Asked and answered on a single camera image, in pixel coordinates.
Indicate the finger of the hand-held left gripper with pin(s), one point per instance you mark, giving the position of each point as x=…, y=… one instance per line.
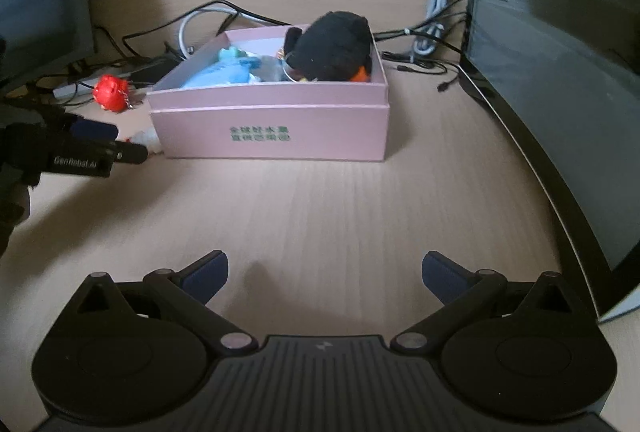
x=130, y=153
x=95, y=129

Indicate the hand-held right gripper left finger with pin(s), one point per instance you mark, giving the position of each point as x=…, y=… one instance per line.
x=205, y=274

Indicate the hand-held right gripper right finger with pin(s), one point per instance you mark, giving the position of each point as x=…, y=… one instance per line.
x=442, y=274

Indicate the blue and white toy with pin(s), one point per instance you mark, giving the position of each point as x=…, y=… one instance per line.
x=220, y=69

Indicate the pink cardboard box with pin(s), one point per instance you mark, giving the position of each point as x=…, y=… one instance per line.
x=270, y=132

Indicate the black plush toy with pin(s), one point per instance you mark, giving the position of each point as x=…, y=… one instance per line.
x=335, y=44

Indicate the wooden desktop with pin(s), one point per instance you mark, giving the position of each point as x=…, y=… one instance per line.
x=325, y=212

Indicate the red toy figure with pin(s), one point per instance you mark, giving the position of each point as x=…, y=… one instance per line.
x=111, y=93

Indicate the white power strip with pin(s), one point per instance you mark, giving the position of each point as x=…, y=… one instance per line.
x=75, y=88

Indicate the dark monitor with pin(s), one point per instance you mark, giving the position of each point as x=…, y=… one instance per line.
x=45, y=17

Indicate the black glass computer case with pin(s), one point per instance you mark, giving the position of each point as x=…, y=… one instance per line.
x=560, y=87

